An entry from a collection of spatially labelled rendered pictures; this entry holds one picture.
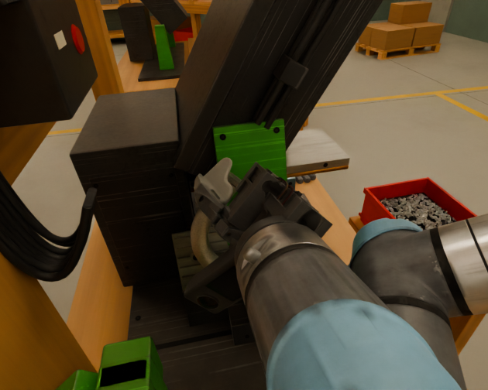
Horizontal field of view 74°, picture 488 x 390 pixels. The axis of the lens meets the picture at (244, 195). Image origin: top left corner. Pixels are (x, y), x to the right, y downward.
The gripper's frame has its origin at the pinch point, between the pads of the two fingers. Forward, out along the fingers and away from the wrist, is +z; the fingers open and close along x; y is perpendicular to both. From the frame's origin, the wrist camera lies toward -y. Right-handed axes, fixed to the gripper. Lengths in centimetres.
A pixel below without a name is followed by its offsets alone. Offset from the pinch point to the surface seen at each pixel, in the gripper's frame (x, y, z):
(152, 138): 13.6, -1.0, 15.1
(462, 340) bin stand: -89, 2, 22
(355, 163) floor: -136, 55, 213
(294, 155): -12.4, 12.6, 24.0
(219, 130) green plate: 6.3, 7.2, 7.9
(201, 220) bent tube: 0.5, -5.8, 5.3
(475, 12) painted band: -338, 491, 577
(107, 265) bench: 5, -37, 34
